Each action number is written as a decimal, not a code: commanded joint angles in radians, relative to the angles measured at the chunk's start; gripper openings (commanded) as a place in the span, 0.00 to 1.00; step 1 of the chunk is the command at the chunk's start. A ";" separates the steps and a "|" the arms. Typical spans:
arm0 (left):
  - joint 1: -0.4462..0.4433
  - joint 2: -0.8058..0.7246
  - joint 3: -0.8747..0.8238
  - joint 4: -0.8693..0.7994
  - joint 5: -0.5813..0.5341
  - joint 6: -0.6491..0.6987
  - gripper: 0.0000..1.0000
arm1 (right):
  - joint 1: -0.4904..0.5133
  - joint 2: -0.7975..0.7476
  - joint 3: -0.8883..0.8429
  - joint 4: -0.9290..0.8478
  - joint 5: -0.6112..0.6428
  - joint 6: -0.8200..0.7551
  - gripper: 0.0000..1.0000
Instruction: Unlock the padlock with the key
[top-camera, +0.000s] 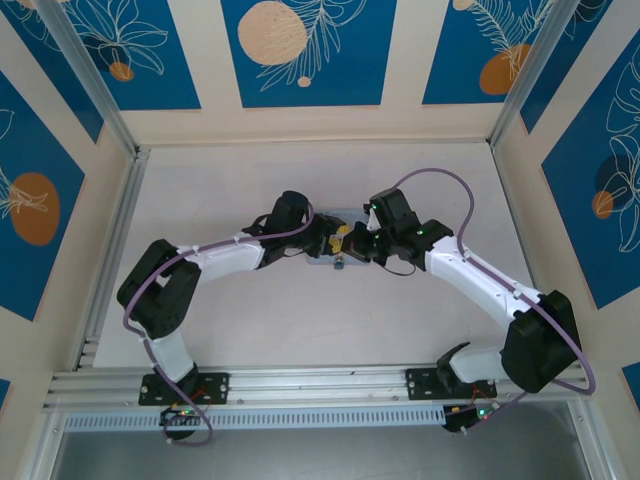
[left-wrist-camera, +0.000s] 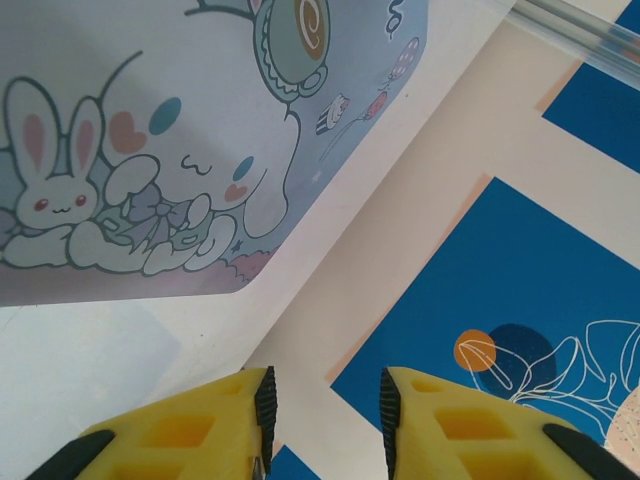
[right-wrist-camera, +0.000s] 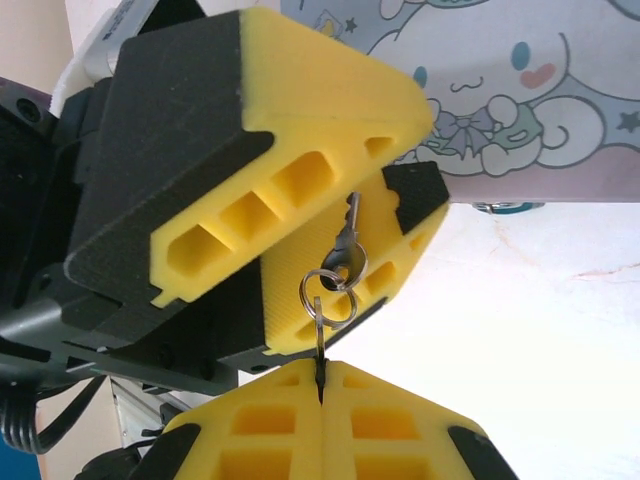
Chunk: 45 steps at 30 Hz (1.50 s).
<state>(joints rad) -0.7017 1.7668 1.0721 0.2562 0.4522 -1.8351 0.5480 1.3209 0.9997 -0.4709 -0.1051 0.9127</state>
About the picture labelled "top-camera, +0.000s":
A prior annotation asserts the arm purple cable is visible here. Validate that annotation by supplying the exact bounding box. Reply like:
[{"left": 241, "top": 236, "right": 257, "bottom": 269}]
[
  {"left": 392, "top": 168, "right": 599, "bottom": 434},
  {"left": 123, "top": 209, "right": 315, "bottom": 446}
]

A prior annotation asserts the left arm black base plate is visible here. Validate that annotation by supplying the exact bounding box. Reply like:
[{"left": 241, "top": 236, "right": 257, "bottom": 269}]
[{"left": 138, "top": 372, "right": 230, "bottom": 406}]

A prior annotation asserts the aluminium frame post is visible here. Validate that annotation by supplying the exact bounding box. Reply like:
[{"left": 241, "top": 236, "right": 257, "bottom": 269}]
[
  {"left": 37, "top": 0, "right": 139, "bottom": 156},
  {"left": 489, "top": 0, "right": 586, "bottom": 146}
]

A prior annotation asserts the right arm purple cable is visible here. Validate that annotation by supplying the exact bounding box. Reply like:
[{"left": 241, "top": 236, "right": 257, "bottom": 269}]
[{"left": 392, "top": 168, "right": 599, "bottom": 434}]

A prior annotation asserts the aluminium mounting rail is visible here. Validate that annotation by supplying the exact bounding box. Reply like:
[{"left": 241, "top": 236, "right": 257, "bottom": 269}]
[{"left": 42, "top": 362, "right": 594, "bottom": 409}]

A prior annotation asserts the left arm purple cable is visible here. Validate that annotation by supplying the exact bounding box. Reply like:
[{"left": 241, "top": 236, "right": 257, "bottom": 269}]
[{"left": 123, "top": 209, "right": 315, "bottom": 446}]

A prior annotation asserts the blue floral wall panel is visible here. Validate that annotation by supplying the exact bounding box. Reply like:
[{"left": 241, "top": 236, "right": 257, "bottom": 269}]
[
  {"left": 519, "top": 0, "right": 640, "bottom": 135},
  {"left": 0, "top": 0, "right": 105, "bottom": 145},
  {"left": 0, "top": 69, "right": 86, "bottom": 322},
  {"left": 422, "top": 0, "right": 556, "bottom": 106},
  {"left": 49, "top": 0, "right": 202, "bottom": 112},
  {"left": 221, "top": 0, "right": 399, "bottom": 109},
  {"left": 541, "top": 47, "right": 640, "bottom": 311}
]

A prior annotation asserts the grey slotted cable duct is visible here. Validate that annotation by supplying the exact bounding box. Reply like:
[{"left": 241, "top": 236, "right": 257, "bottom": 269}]
[{"left": 63, "top": 405, "right": 446, "bottom": 431}]

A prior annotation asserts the grey metal shelf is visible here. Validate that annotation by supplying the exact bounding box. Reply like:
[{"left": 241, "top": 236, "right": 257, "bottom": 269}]
[{"left": 49, "top": 429, "right": 589, "bottom": 480}]

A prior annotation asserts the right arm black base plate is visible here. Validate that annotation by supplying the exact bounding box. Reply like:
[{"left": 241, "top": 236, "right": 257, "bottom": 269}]
[{"left": 404, "top": 367, "right": 499, "bottom": 401}]

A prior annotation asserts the aluminium side rail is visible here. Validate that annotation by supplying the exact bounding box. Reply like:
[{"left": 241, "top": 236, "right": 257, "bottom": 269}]
[
  {"left": 489, "top": 144, "right": 564, "bottom": 361},
  {"left": 74, "top": 147, "right": 151, "bottom": 371}
]

